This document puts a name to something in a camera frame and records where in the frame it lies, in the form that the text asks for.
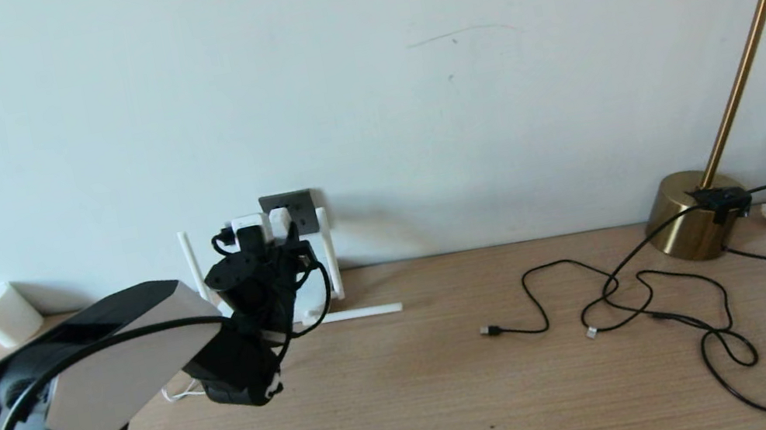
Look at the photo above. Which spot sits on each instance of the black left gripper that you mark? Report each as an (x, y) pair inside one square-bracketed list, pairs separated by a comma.
[(288, 259)]

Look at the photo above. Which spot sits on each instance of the white power adapter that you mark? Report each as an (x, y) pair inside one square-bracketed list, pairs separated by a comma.
[(281, 219)]

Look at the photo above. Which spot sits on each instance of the white router with antennas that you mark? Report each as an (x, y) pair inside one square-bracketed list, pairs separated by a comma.
[(331, 255)]

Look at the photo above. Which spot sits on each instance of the white toilet paper roll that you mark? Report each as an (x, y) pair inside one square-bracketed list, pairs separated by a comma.
[(7, 317)]

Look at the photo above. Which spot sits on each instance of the black clip on lamp base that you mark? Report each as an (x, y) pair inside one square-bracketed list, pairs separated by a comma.
[(719, 201)]

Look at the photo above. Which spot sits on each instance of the grey wall socket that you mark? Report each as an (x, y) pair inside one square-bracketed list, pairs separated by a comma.
[(303, 209)]

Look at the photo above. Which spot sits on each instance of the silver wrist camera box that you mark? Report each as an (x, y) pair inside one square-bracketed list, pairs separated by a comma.
[(250, 220)]

